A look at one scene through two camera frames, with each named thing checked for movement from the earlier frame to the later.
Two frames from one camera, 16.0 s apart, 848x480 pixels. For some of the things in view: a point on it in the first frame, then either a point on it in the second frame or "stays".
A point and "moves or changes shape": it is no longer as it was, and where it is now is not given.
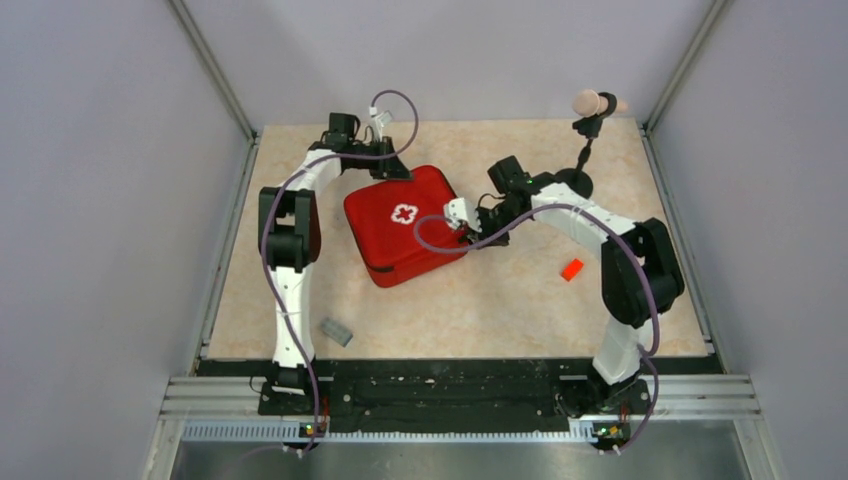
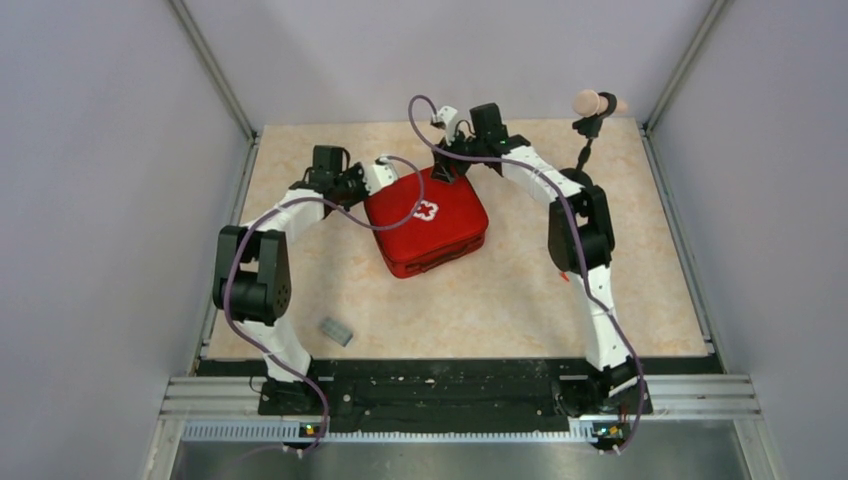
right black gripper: x=486 y=232 to x=444 y=169
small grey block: x=336 y=331 stays
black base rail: x=455 y=397 stays
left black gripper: x=390 y=168 to x=357 y=171
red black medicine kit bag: x=383 y=216 moves or changes shape
